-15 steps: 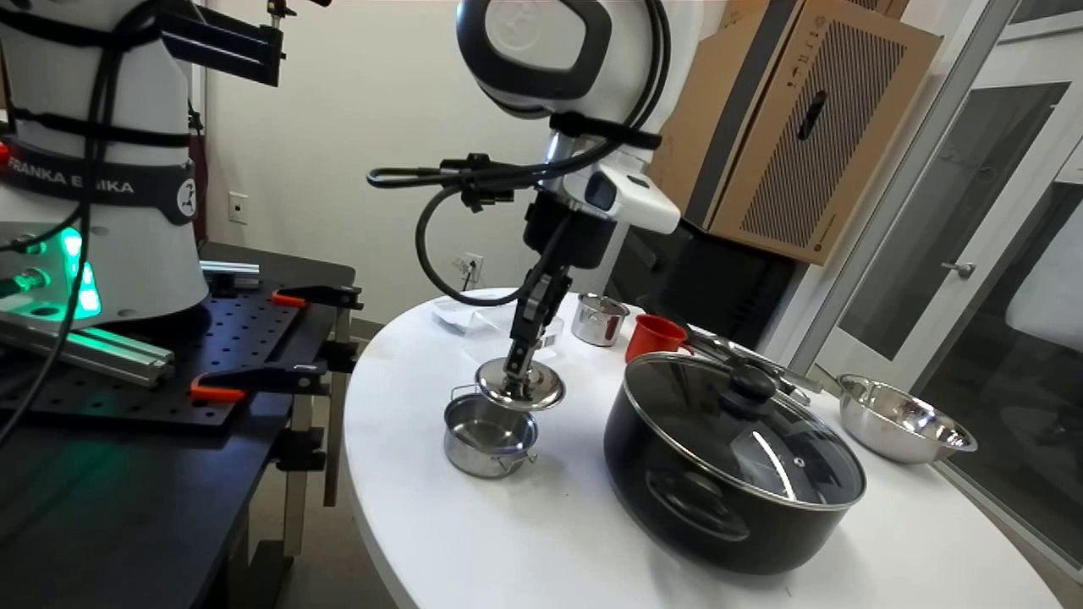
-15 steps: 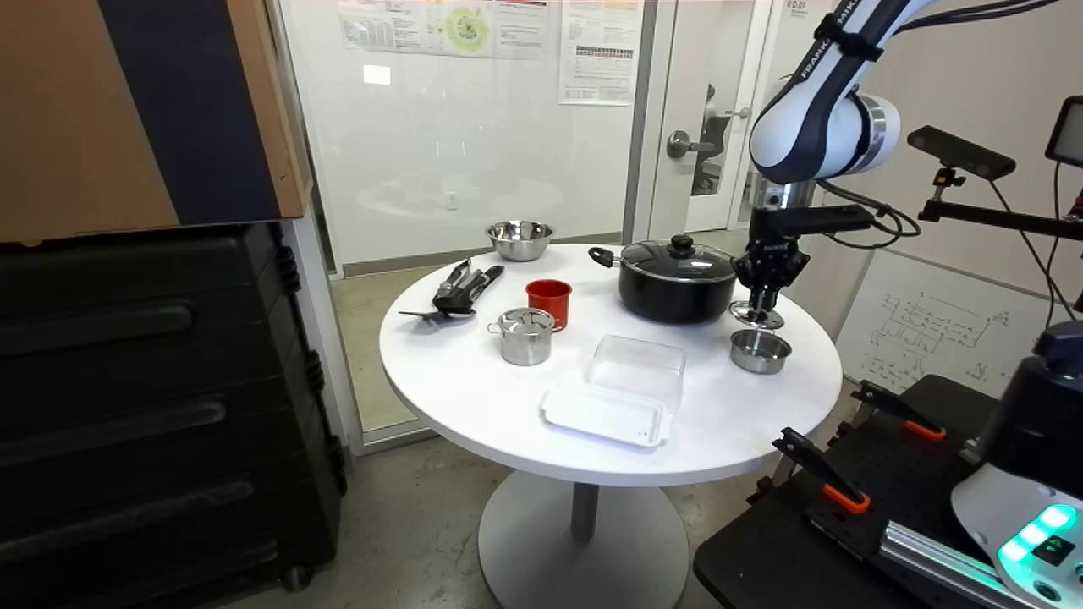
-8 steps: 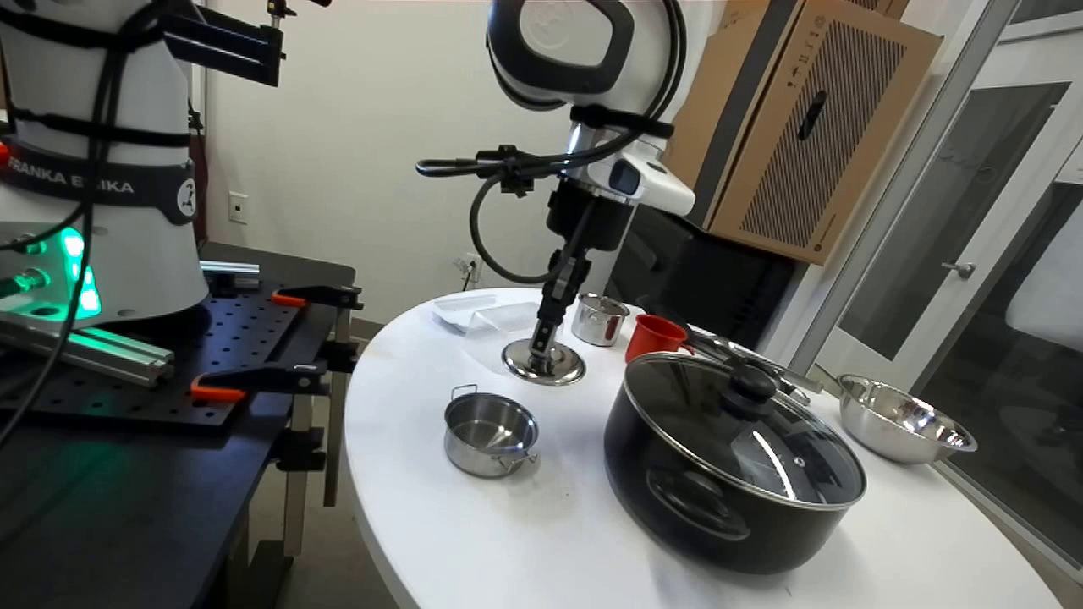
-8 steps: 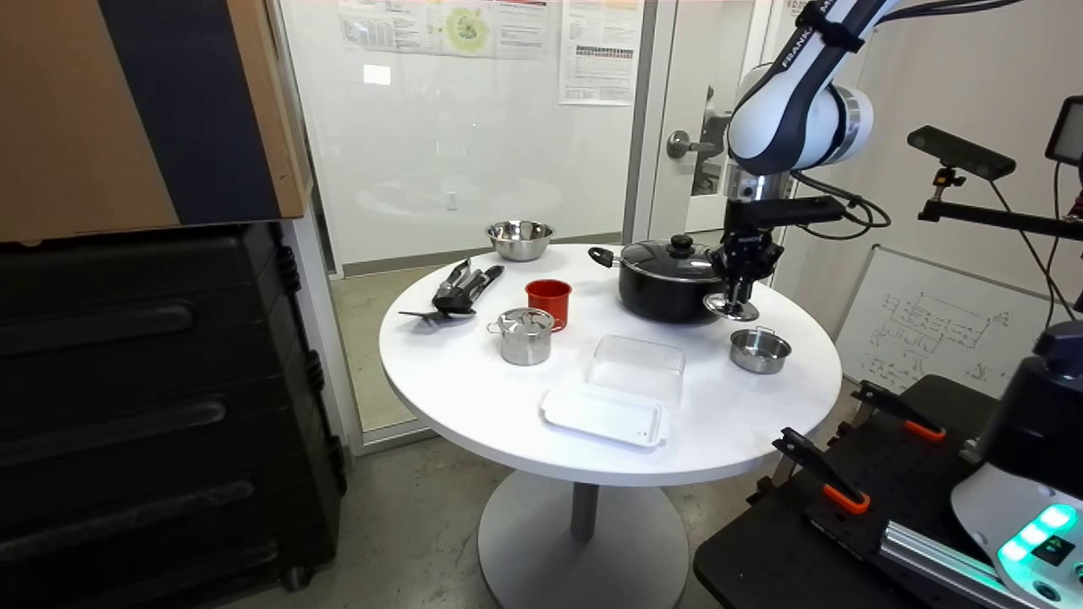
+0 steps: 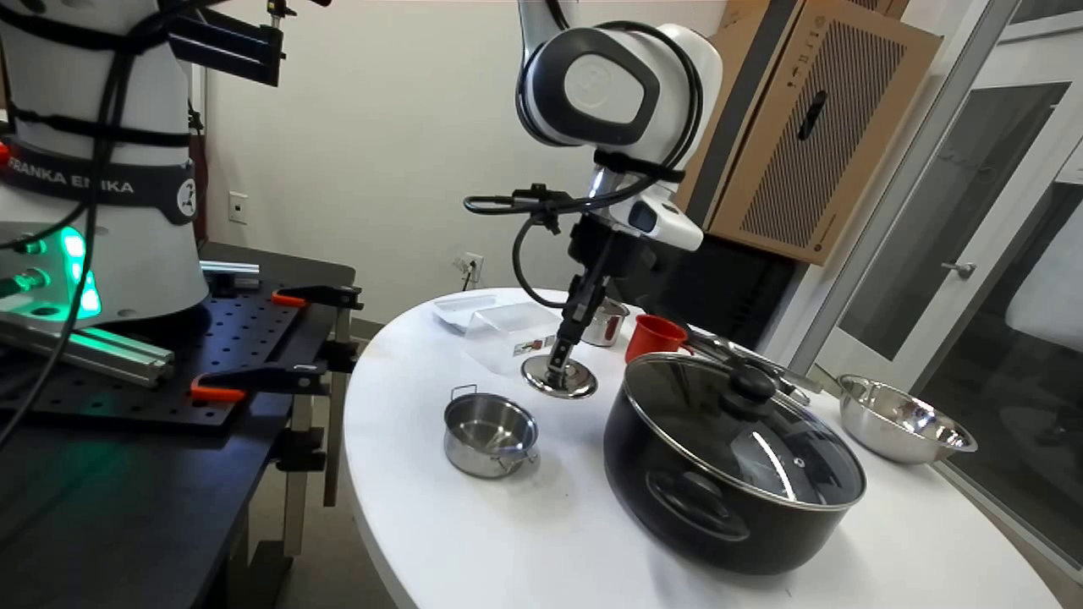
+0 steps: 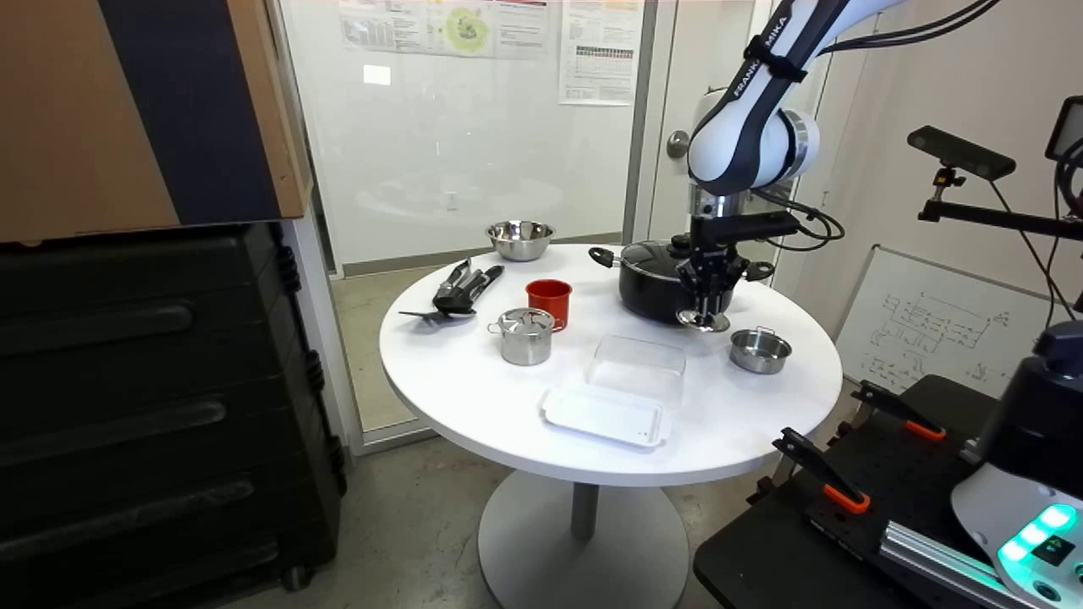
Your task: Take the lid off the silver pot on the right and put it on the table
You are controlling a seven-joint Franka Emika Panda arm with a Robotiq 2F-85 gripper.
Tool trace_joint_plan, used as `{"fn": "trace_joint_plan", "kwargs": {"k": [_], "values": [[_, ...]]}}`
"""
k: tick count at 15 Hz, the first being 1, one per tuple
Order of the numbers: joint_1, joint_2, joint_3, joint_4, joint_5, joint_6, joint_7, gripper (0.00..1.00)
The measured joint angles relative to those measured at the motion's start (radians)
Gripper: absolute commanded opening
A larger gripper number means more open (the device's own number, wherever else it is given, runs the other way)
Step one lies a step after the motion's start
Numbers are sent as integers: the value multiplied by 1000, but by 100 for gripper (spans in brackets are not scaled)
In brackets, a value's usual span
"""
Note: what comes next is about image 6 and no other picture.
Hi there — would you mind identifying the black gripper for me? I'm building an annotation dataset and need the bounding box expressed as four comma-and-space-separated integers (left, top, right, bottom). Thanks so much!
678, 235, 751, 332

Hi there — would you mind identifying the large black cooking pot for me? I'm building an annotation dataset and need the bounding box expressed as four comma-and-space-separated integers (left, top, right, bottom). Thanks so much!
587, 233, 778, 332

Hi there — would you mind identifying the small silver pot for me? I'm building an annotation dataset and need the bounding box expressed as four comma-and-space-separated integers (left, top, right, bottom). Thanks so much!
729, 325, 796, 380
483, 303, 559, 369

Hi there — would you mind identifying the glass lid with black knob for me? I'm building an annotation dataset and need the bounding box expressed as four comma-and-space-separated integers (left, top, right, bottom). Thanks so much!
621, 231, 709, 283

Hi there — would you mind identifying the clear plastic container lid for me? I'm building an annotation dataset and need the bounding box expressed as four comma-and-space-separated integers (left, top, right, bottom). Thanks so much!
536, 381, 669, 453

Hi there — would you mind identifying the clear plastic container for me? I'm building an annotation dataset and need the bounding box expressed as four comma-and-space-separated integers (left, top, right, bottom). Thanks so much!
584, 332, 690, 416

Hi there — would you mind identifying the red cup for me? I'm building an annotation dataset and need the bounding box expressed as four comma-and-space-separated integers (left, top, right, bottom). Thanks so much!
520, 277, 577, 336

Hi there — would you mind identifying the silver metal bowl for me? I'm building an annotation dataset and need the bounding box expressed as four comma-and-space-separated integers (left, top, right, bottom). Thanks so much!
483, 217, 559, 264

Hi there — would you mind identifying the black clamp with orange grip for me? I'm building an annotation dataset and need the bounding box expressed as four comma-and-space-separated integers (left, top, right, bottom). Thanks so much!
849, 375, 950, 448
771, 424, 878, 521

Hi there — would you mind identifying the whiteboard with drawings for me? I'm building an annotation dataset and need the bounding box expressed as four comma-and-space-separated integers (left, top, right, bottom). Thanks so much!
834, 243, 1069, 398

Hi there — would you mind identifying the black perforated workbench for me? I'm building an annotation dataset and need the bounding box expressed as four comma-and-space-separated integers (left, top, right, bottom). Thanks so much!
690, 371, 1083, 609

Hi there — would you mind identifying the white paper notice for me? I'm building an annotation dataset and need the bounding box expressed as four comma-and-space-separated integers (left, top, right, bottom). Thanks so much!
559, 0, 639, 111

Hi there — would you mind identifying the black slotted spatula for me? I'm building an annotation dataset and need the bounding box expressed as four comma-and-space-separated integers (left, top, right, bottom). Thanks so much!
398, 300, 482, 332

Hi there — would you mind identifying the poster with green circle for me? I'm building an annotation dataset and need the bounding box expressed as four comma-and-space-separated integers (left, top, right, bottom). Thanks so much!
334, 0, 561, 62

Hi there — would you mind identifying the black monitor screen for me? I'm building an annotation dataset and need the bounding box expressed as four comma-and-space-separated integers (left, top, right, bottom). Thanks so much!
1043, 92, 1083, 171

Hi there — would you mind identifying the black hard case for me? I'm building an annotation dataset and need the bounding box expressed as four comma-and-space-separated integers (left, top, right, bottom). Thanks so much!
0, 221, 350, 609

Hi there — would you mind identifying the cardboard box with dark panel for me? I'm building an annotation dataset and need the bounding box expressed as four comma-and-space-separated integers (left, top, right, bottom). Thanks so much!
0, 0, 316, 251

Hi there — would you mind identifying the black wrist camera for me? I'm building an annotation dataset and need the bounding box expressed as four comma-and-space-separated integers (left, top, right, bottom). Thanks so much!
686, 211, 805, 247

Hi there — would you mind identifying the white table pedestal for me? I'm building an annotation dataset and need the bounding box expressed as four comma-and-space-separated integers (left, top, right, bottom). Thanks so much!
475, 469, 694, 609

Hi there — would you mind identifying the black stereo camera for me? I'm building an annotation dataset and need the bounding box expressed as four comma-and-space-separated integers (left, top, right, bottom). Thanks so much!
904, 122, 1020, 182

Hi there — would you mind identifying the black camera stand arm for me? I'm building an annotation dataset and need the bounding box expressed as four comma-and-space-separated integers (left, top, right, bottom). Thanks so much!
914, 167, 1083, 243

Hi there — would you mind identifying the aluminium extrusion rail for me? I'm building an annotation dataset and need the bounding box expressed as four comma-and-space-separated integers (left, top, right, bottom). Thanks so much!
878, 517, 1046, 609

